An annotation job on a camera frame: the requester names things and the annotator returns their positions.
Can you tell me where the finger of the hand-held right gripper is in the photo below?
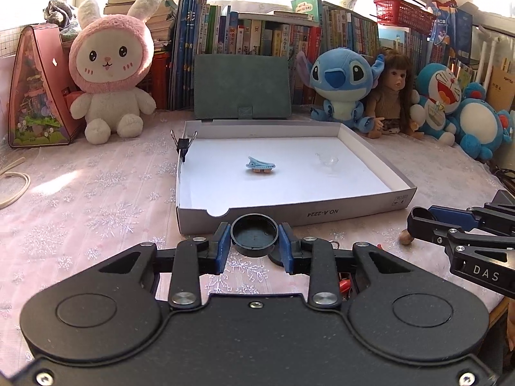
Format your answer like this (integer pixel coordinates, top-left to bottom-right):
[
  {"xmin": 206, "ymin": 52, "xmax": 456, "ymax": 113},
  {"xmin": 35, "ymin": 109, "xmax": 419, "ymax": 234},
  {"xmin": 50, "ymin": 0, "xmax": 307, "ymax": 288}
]
[
  {"xmin": 407, "ymin": 208, "xmax": 515, "ymax": 250},
  {"xmin": 428, "ymin": 191, "xmax": 515, "ymax": 232}
]

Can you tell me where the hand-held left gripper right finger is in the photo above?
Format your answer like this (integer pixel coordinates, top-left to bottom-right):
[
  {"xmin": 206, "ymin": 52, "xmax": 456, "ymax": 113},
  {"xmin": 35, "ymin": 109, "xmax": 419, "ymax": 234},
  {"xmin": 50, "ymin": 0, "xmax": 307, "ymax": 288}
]
[{"xmin": 279, "ymin": 222, "xmax": 411, "ymax": 310}]

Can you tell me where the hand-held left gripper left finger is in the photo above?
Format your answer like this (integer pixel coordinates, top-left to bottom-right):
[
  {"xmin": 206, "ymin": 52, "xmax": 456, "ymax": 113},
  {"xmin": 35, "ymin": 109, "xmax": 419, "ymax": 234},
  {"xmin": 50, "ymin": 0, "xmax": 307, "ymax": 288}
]
[{"xmin": 98, "ymin": 222, "xmax": 233, "ymax": 310}]

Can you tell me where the white cardboard box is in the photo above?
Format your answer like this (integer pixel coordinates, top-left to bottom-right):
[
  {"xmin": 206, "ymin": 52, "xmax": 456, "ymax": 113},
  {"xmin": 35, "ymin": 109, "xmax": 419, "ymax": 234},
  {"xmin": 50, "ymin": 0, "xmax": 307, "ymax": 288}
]
[{"xmin": 175, "ymin": 120, "xmax": 418, "ymax": 236}]

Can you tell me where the blue hair clip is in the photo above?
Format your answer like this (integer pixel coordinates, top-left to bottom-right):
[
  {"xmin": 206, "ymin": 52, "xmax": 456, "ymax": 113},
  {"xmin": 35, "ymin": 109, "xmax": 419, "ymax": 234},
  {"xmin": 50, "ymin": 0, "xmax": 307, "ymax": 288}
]
[{"xmin": 245, "ymin": 156, "xmax": 277, "ymax": 174}]

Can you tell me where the blue round plush toy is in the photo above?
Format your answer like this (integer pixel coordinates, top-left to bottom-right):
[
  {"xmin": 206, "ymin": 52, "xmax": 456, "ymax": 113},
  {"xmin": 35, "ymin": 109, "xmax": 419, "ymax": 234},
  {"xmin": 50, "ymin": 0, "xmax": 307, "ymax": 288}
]
[{"xmin": 454, "ymin": 82, "xmax": 515, "ymax": 161}]

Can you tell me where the clear plastic lid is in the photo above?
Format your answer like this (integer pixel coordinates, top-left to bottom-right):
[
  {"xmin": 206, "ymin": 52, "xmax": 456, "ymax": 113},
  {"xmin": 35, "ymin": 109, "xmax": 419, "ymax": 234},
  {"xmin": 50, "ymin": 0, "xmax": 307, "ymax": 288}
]
[{"xmin": 316, "ymin": 153, "xmax": 342, "ymax": 173}]

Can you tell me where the black binder clip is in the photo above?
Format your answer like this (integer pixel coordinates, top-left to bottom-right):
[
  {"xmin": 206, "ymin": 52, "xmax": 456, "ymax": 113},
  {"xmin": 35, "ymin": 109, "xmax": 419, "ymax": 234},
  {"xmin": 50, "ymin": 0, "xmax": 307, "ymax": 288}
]
[{"xmin": 171, "ymin": 129, "xmax": 199, "ymax": 163}]

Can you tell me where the blue robot cat plush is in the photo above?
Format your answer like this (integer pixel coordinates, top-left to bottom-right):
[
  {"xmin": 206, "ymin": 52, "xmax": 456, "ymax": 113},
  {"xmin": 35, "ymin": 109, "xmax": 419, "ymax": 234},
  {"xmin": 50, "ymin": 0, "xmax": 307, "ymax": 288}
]
[{"xmin": 410, "ymin": 62, "xmax": 469, "ymax": 145}]

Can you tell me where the pink snowflake tablecloth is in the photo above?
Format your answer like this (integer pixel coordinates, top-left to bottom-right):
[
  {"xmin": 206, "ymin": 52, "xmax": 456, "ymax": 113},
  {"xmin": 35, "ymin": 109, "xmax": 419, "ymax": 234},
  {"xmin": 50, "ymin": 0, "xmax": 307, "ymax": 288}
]
[{"xmin": 0, "ymin": 106, "xmax": 510, "ymax": 371}]

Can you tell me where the brown-haired doll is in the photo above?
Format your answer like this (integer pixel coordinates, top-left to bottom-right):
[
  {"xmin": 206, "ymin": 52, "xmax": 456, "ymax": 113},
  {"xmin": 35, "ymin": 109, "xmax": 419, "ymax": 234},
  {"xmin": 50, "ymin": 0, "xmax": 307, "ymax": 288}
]
[{"xmin": 364, "ymin": 50, "xmax": 427, "ymax": 141}]

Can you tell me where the green felt notebook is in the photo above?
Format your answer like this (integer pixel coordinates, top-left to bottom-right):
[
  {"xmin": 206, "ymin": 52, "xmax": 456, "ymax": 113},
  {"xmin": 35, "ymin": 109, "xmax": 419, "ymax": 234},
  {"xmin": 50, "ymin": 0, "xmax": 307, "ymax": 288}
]
[{"xmin": 193, "ymin": 53, "xmax": 292, "ymax": 120}]

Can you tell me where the blue alien plush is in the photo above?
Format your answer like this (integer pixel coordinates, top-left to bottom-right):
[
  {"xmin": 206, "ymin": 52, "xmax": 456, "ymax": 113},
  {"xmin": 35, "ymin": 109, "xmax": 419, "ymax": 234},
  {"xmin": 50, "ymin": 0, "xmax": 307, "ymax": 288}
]
[{"xmin": 296, "ymin": 47, "xmax": 387, "ymax": 133}]

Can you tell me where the white pipe rack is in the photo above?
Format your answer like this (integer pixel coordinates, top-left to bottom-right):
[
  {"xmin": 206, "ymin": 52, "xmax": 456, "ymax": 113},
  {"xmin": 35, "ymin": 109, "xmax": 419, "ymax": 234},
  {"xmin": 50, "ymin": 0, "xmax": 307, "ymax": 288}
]
[{"xmin": 475, "ymin": 24, "xmax": 515, "ymax": 85}]

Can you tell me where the red plastic crate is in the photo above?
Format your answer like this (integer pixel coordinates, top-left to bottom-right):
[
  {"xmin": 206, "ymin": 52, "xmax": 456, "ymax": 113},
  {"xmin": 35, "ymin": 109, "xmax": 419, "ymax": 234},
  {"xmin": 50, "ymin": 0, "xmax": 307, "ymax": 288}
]
[{"xmin": 139, "ymin": 52, "xmax": 172, "ymax": 109}]

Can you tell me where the blue packet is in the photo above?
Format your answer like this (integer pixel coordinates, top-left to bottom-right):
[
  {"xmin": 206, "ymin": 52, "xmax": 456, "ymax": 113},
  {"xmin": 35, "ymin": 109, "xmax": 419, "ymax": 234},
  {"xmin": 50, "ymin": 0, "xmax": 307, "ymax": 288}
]
[{"xmin": 426, "ymin": 0, "xmax": 473, "ymax": 65}]

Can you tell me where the red plastic basket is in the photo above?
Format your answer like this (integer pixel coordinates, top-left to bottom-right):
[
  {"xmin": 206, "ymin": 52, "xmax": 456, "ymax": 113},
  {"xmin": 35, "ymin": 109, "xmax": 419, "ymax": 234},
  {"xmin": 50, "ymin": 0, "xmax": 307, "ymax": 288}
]
[{"xmin": 373, "ymin": 0, "xmax": 435, "ymax": 35}]

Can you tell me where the row of upright books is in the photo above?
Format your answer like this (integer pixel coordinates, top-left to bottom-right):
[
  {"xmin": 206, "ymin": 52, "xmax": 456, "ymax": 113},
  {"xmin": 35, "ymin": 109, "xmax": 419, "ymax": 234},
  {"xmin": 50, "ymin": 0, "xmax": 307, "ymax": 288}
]
[{"xmin": 169, "ymin": 0, "xmax": 431, "ymax": 110}]

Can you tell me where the pink bunny plush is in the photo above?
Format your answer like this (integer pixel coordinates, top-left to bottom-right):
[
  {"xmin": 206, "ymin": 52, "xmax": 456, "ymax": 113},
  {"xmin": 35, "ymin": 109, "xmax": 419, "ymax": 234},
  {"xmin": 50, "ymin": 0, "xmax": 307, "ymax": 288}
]
[{"xmin": 68, "ymin": 0, "xmax": 157, "ymax": 145}]

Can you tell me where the red triangular diorama box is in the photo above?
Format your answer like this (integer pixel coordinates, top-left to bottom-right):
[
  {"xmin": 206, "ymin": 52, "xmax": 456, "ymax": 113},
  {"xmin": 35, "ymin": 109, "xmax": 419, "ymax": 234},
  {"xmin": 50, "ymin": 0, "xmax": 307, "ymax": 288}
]
[{"xmin": 7, "ymin": 24, "xmax": 83, "ymax": 149}]

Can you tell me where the green book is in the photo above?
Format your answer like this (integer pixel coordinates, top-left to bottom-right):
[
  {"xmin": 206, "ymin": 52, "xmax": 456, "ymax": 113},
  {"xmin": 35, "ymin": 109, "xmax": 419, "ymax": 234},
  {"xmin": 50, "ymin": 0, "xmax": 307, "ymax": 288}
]
[{"xmin": 290, "ymin": 0, "xmax": 323, "ymax": 23}]

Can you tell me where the stack of lying books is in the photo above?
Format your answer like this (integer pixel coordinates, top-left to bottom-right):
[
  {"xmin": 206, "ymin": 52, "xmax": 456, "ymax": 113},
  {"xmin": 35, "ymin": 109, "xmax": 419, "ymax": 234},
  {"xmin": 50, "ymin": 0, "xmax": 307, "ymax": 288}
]
[{"xmin": 104, "ymin": 0, "xmax": 180, "ymax": 53}]

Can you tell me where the grey knitted cloth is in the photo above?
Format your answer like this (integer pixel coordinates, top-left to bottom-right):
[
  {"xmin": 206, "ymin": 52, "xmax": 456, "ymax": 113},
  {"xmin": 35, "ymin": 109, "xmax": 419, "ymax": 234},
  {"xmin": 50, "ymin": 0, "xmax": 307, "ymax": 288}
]
[{"xmin": 44, "ymin": 0, "xmax": 81, "ymax": 33}]

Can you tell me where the cream cord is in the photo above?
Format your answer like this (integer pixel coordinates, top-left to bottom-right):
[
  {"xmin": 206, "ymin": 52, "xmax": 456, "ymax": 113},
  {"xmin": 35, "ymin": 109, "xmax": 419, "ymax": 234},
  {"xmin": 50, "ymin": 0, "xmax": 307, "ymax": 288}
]
[{"xmin": 0, "ymin": 157, "xmax": 32, "ymax": 210}]

